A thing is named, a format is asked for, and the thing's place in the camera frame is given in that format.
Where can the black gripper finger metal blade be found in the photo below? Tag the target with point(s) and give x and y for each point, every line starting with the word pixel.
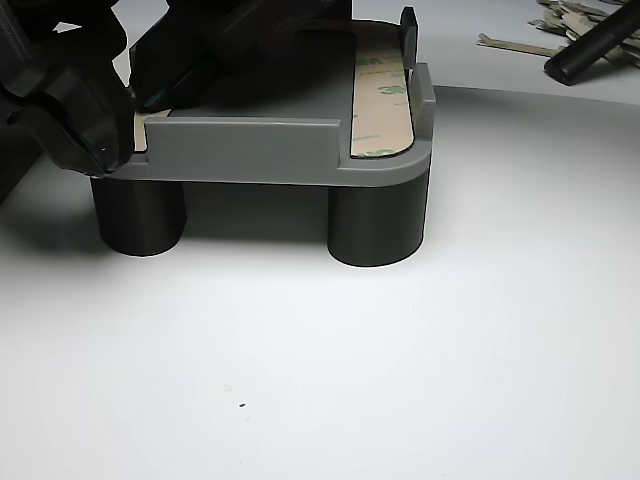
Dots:
pixel 90 125

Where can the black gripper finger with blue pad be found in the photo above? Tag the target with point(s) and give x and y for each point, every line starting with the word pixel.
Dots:
pixel 190 45

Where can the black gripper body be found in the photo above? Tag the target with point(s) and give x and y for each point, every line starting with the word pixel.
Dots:
pixel 55 35

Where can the tan 3M tape liner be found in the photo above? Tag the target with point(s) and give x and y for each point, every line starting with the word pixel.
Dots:
pixel 140 132
pixel 380 115

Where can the black cylinder leg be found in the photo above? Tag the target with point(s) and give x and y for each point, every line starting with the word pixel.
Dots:
pixel 375 225
pixel 140 220

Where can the gray fixture tray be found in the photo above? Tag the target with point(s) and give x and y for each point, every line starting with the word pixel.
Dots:
pixel 250 142

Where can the black retaining clip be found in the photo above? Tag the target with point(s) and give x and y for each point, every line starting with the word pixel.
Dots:
pixel 410 35

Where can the black round rod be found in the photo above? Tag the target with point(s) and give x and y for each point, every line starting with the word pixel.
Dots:
pixel 590 45

